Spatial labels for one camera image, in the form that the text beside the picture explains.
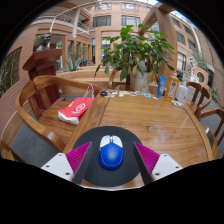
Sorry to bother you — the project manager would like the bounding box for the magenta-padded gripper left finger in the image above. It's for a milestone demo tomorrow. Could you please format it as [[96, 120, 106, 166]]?
[[41, 141, 94, 185]]

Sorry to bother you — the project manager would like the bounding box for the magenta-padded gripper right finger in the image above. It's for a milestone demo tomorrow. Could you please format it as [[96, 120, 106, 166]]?
[[132, 142, 184, 186]]

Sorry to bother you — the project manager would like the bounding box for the blue and white computer mouse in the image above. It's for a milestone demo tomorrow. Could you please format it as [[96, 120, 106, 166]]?
[[97, 134, 125, 171]]

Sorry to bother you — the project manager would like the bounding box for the round dark grey mouse pad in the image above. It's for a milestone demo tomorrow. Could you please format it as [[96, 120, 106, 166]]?
[[72, 125, 144, 188]]

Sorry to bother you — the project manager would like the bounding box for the red and white shopping bag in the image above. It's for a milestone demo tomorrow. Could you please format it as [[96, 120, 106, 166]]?
[[57, 83, 96, 126]]

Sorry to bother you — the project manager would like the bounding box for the yellow liquid bottle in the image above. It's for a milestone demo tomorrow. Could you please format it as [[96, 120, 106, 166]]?
[[166, 72, 180, 101]]

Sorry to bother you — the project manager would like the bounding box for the blue tube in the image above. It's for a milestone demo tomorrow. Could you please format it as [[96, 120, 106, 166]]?
[[156, 75, 168, 100]]

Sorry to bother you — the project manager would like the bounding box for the dark red wooden lectern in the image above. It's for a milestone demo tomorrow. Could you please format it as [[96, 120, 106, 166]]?
[[22, 48, 63, 111]]

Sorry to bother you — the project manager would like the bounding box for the green potted plant, white pot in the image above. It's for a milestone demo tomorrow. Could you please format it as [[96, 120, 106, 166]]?
[[94, 23, 177, 94]]

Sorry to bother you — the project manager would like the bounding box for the dark bust statue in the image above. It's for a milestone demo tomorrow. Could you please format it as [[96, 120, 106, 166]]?
[[34, 31, 53, 52]]

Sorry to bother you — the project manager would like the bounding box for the wooden pillar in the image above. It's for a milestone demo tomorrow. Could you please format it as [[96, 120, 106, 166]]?
[[139, 1, 179, 84]]

